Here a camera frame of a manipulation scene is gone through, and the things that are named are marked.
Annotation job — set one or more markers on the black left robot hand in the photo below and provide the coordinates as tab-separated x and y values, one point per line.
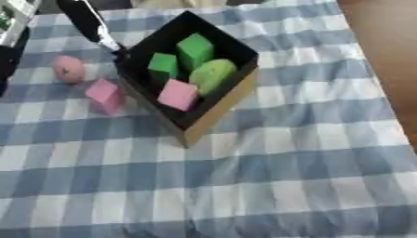
81	18

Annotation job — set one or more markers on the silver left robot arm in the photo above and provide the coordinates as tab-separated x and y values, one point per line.
17	17

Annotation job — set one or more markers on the cardboard box with black inside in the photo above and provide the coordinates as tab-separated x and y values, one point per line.
217	117

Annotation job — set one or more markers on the pink round toy fruit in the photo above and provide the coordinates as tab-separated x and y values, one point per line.
69	69

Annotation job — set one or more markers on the pink cube block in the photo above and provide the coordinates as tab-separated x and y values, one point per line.
177	94
104	94

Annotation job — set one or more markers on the small green block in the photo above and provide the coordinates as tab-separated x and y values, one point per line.
163	65

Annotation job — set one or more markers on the tall green block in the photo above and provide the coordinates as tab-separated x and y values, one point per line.
194	49

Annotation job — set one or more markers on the green round toy fruit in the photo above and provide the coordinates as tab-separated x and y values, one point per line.
213	74

